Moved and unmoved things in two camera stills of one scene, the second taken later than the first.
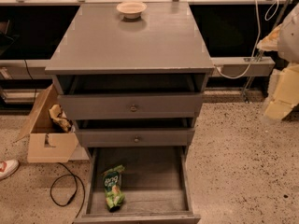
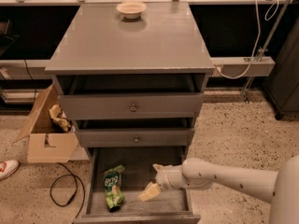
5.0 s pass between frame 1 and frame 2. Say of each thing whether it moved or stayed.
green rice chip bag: stayed
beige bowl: stayed
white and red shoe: stayed
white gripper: moved
